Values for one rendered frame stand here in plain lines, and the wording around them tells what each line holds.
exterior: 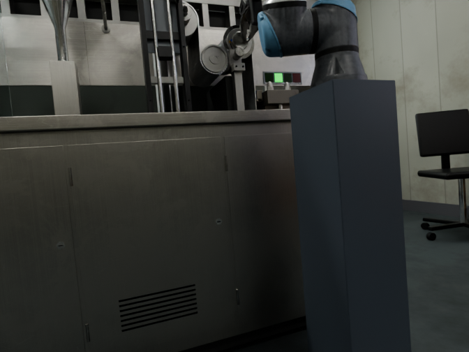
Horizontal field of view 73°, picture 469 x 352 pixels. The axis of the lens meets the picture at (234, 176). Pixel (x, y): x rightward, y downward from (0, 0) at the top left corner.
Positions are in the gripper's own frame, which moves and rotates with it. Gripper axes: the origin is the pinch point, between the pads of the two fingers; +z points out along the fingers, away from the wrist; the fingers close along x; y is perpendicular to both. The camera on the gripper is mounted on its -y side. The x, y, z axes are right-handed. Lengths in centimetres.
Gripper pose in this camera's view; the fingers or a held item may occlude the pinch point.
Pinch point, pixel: (246, 39)
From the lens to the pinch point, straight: 148.8
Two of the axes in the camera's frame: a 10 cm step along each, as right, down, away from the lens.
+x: -9.4, 1.0, -3.3
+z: -2.0, 6.3, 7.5
